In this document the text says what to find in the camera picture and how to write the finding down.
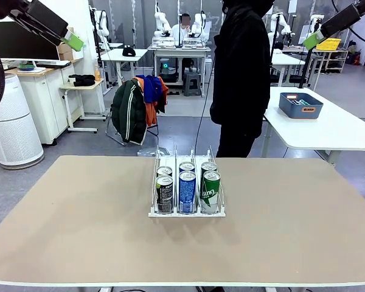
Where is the clear white can dispenser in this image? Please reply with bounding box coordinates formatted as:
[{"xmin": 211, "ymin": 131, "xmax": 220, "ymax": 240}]
[{"xmin": 148, "ymin": 145, "xmax": 227, "ymax": 218}]

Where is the dark green striped jacket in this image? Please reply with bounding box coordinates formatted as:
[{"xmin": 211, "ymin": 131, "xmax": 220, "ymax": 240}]
[{"xmin": 110, "ymin": 79, "xmax": 148, "ymax": 146}]

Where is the white background table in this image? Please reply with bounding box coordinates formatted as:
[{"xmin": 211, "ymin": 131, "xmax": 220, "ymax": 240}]
[{"xmin": 269, "ymin": 52, "xmax": 307, "ymax": 88}]

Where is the black right arm hose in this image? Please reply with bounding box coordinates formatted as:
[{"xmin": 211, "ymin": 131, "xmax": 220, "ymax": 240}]
[{"xmin": 330, "ymin": 0, "xmax": 365, "ymax": 46}]

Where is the blue plastic bin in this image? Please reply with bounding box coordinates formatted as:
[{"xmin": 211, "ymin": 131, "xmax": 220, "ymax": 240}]
[{"xmin": 279, "ymin": 92, "xmax": 324, "ymax": 120}]

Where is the black light stand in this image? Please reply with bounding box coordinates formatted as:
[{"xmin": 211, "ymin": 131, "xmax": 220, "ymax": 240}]
[{"xmin": 269, "ymin": 15, "xmax": 281, "ymax": 74}]

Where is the person in black jacket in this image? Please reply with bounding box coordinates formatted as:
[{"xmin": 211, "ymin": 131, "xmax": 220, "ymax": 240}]
[{"xmin": 209, "ymin": 0, "xmax": 276, "ymax": 158}]

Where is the seated person in white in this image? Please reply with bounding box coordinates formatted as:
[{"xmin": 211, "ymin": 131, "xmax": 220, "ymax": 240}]
[{"xmin": 171, "ymin": 13, "xmax": 193, "ymax": 42}]

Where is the metal folding chair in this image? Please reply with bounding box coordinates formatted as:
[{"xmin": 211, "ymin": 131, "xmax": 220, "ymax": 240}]
[{"xmin": 105, "ymin": 105, "xmax": 159, "ymax": 147}]

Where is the black keyboard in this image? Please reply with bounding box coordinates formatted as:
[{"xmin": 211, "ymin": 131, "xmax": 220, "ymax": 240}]
[{"xmin": 35, "ymin": 60, "xmax": 72, "ymax": 69}]

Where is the grey workstation table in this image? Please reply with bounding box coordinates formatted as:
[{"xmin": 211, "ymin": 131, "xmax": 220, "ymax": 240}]
[{"xmin": 147, "ymin": 36, "xmax": 212, "ymax": 98}]

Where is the black computer monitor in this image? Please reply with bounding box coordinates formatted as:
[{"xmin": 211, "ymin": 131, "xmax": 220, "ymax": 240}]
[{"xmin": 0, "ymin": 20, "xmax": 61, "ymax": 61}]

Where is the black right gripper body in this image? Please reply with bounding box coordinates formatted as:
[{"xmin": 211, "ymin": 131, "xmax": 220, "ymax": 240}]
[{"xmin": 319, "ymin": 2, "xmax": 365, "ymax": 37}]

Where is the orange jacket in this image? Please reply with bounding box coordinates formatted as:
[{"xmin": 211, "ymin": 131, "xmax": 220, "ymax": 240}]
[{"xmin": 132, "ymin": 77, "xmax": 170, "ymax": 127}]

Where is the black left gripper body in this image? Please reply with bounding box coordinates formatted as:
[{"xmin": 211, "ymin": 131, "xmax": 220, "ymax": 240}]
[{"xmin": 8, "ymin": 0, "xmax": 70, "ymax": 47}]

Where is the black cloth bundle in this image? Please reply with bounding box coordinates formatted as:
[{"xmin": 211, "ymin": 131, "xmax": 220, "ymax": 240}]
[{"xmin": 68, "ymin": 73, "xmax": 96, "ymax": 88}]

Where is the grey plastic stool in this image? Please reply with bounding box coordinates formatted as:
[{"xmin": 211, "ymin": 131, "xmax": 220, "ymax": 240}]
[{"xmin": 182, "ymin": 70, "xmax": 202, "ymax": 97}]

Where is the yellow basket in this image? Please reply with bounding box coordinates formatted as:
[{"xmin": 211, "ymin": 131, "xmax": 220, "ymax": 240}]
[{"xmin": 316, "ymin": 38, "xmax": 342, "ymax": 51}]

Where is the blue jacket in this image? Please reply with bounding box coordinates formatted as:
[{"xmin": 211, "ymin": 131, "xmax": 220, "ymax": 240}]
[{"xmin": 136, "ymin": 75, "xmax": 165, "ymax": 114}]

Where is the white table with cap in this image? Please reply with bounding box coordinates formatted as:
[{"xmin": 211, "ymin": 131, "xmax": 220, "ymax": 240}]
[{"xmin": 99, "ymin": 47, "xmax": 149, "ymax": 88}]

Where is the black Pepsi can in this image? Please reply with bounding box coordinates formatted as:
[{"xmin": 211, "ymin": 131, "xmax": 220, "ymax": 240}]
[
  {"xmin": 156, "ymin": 165, "xmax": 173, "ymax": 178},
  {"xmin": 155, "ymin": 175, "xmax": 174, "ymax": 214}
]

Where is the large white table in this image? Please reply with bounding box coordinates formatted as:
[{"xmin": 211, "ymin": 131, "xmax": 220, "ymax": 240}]
[{"xmin": 262, "ymin": 86, "xmax": 365, "ymax": 167}]

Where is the wooden shelf table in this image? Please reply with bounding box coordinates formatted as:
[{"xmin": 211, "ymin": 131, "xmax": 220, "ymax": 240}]
[{"xmin": 307, "ymin": 47, "xmax": 350, "ymax": 74}]

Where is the black device with green light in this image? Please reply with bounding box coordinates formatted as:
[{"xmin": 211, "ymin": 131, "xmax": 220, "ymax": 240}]
[{"xmin": 158, "ymin": 57, "xmax": 181, "ymax": 83}]

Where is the black tripod stand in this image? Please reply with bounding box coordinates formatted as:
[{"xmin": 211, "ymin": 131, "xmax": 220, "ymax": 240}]
[{"xmin": 297, "ymin": 45, "xmax": 315, "ymax": 89}]

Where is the white air purifier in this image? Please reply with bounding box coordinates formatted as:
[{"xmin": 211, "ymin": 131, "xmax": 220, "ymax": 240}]
[{"xmin": 0, "ymin": 72, "xmax": 46, "ymax": 170}]

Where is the white cabinet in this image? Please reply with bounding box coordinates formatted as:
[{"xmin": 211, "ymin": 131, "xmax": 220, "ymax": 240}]
[{"xmin": 16, "ymin": 59, "xmax": 80, "ymax": 145}]

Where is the thin black hanging cable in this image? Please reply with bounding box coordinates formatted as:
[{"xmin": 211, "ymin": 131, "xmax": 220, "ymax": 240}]
[{"xmin": 195, "ymin": 51, "xmax": 216, "ymax": 147}]

